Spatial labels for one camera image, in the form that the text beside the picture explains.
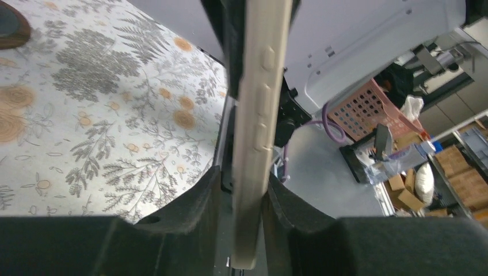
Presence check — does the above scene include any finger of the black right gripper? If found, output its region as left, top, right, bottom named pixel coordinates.
left=200, top=0, right=246, bottom=99

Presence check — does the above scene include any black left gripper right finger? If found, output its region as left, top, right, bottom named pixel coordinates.
left=262, top=175, right=487, bottom=275

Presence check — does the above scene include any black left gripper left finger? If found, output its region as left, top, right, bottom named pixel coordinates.
left=1, top=166, right=221, bottom=275

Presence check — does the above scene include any phone with beige case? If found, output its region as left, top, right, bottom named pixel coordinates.
left=230, top=1, right=293, bottom=270

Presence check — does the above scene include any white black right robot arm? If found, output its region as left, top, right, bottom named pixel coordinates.
left=201, top=1, right=487, bottom=113

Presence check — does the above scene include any pink perforated plastic basket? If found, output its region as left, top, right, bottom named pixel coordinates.
left=328, top=79, right=424, bottom=141

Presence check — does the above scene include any floral patterned table mat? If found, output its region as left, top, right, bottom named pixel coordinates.
left=1, top=1, right=227, bottom=223

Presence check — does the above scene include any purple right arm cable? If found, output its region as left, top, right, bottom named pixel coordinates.
left=280, top=102, right=348, bottom=183

